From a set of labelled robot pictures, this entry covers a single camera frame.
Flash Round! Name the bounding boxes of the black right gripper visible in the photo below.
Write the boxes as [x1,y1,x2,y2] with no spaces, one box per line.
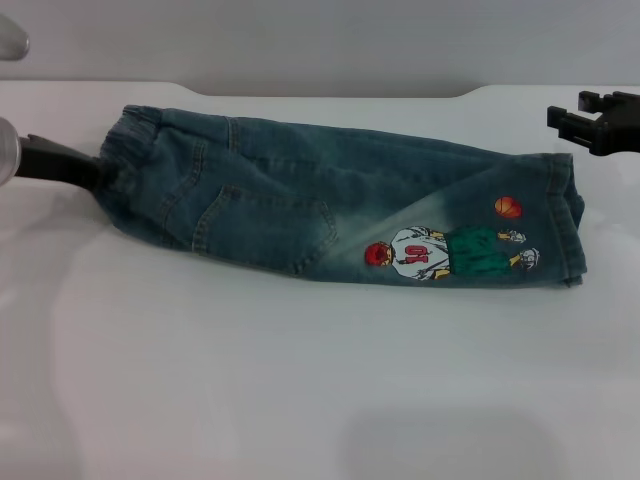
[547,91,640,157]

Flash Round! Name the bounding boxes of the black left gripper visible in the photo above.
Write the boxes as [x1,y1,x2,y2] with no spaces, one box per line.
[14,133,121,194]

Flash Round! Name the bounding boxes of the blue denim shorts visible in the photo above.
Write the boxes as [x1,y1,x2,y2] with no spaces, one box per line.
[97,103,589,290]

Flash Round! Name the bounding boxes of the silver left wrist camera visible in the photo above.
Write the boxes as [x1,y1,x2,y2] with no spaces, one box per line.
[0,12,30,62]

